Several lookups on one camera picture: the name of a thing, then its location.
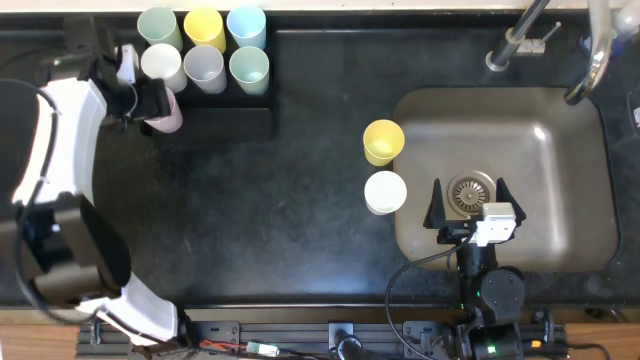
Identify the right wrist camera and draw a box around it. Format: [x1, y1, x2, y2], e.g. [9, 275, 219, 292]
[469, 201, 518, 248]

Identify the pink cup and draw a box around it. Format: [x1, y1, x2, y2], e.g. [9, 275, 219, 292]
[143, 86, 185, 135]

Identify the mounting rail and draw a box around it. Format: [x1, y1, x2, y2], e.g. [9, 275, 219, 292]
[74, 319, 571, 360]

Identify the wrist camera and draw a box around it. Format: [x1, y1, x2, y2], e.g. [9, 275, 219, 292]
[115, 43, 141, 86]
[469, 201, 518, 248]

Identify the white cup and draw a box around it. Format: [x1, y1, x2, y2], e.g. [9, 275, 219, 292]
[139, 42, 189, 95]
[363, 170, 409, 217]

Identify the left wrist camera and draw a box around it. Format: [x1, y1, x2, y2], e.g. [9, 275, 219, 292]
[115, 43, 141, 86]

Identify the black tray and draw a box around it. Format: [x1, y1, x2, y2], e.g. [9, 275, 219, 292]
[138, 19, 276, 142]

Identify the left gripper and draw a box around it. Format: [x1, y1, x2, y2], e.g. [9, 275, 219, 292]
[97, 51, 173, 124]

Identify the steel sink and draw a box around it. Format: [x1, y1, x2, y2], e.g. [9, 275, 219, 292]
[391, 86, 622, 274]

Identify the grey cup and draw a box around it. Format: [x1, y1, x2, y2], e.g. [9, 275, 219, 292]
[182, 44, 228, 95]

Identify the blue cup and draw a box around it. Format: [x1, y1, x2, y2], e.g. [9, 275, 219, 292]
[225, 4, 268, 51]

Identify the green cup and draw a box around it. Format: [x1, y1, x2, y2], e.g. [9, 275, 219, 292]
[136, 5, 184, 52]
[228, 45, 271, 97]

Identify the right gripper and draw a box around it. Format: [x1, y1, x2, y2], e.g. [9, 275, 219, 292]
[422, 176, 528, 246]

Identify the yellow cup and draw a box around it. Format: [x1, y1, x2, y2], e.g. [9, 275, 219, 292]
[182, 6, 228, 54]
[362, 118, 406, 168]

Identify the steel tap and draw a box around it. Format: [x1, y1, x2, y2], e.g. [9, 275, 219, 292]
[484, 0, 640, 107]

